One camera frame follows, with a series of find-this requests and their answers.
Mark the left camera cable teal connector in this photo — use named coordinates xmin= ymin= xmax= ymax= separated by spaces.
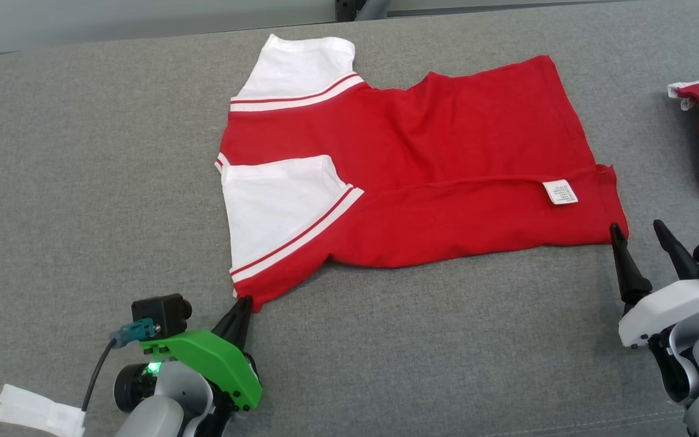
xmin=81 ymin=320 xmax=159 ymax=413

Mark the white paper cable tag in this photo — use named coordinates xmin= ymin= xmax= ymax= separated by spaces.
xmin=0 ymin=384 xmax=86 ymax=437

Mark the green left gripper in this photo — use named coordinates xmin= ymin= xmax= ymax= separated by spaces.
xmin=113 ymin=296 xmax=263 ymax=415

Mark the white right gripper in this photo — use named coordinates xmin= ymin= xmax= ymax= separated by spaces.
xmin=609 ymin=219 xmax=699 ymax=350

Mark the grey metal stand post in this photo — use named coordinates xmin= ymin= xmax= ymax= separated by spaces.
xmin=334 ymin=0 xmax=390 ymax=22

